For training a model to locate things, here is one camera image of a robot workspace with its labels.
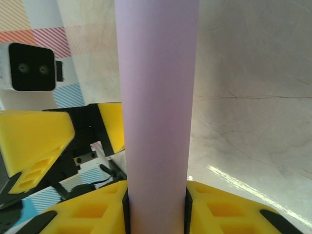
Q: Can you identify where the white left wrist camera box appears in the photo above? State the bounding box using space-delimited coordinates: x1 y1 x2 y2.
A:
0 42 64 92

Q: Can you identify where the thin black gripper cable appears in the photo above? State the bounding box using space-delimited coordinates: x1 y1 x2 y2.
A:
98 162 129 183

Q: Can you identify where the light purple paper sheet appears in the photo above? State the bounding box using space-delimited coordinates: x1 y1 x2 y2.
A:
114 0 200 234

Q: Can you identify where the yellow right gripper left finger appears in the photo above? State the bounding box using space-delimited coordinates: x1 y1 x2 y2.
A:
17 180 132 234

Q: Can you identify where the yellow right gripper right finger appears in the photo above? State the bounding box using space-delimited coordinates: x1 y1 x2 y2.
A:
184 180 303 234

